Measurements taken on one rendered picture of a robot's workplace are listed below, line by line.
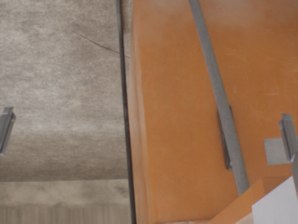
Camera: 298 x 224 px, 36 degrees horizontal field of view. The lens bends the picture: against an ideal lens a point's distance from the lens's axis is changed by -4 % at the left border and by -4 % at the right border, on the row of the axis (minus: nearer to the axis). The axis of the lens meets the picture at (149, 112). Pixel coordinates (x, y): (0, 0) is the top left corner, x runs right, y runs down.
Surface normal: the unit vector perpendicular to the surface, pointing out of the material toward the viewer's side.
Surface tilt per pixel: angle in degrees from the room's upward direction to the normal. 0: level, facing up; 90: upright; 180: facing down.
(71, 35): 0
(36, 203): 90
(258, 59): 90
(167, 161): 90
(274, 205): 90
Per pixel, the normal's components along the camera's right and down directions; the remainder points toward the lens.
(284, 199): -0.99, 0.03
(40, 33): 0.09, 0.91
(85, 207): 0.13, -0.41
